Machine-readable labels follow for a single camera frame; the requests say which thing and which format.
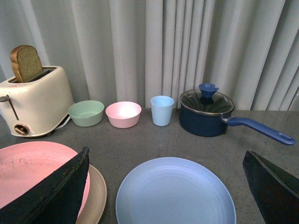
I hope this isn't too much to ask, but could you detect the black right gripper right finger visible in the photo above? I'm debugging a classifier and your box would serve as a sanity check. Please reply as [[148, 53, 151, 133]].
[[242, 151, 299, 224]]

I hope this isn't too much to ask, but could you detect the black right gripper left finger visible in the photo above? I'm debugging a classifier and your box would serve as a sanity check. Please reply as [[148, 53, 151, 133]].
[[0, 147, 89, 224]]

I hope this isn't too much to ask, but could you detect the pink plate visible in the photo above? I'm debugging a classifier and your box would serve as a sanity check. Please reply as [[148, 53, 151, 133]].
[[0, 141, 89, 216]]

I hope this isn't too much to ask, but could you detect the light blue plate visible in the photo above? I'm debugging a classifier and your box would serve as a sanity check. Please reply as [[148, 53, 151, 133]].
[[115, 157, 236, 224]]

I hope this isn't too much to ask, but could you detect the beige plate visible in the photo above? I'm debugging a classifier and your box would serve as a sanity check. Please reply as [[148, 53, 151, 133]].
[[76, 165, 107, 224]]

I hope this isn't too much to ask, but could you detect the green plastic bowl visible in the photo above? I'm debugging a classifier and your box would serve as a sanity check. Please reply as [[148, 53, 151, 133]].
[[68, 100, 105, 127]]

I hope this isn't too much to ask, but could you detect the cream two-slot toaster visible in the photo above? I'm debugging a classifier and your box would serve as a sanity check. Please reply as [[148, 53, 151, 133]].
[[0, 66, 74, 138]]

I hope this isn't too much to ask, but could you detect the dark blue saucepan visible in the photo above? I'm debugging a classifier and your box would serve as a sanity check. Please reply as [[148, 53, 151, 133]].
[[179, 106, 296, 146]]

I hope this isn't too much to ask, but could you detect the pink plastic bowl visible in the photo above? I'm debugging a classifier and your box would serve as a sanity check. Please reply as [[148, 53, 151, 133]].
[[106, 101, 142, 128]]

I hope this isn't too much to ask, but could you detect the glass lid blue knob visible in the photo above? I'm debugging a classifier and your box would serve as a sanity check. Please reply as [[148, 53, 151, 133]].
[[179, 84, 235, 116]]

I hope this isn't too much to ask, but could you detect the light blue cup right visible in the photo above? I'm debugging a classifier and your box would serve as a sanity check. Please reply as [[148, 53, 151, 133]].
[[150, 96, 174, 126]]

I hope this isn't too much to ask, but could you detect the slice of brown bread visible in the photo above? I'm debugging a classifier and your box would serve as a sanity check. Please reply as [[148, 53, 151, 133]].
[[10, 45, 43, 83]]

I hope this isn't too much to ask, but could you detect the grey pleated curtain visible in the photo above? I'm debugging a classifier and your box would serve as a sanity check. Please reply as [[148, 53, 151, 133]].
[[0, 0, 299, 111]]

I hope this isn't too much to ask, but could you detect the white toaster power cable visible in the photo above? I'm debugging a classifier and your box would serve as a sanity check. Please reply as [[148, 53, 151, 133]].
[[52, 114, 71, 132]]

